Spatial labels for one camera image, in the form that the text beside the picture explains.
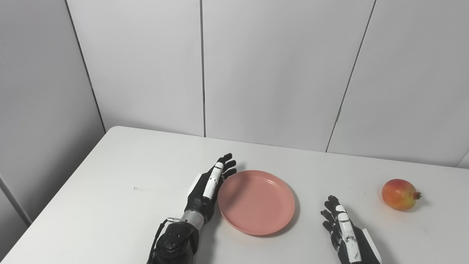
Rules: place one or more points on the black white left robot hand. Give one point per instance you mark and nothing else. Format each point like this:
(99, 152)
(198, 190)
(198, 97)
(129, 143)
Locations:
(198, 200)

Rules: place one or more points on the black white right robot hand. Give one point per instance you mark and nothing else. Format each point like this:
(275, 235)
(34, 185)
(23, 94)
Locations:
(362, 249)

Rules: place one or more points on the pink round plate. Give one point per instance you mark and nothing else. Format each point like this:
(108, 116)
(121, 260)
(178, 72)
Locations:
(256, 203)

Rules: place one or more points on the red yellow pomegranate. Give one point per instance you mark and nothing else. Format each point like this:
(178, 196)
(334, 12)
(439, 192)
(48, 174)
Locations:
(399, 194)

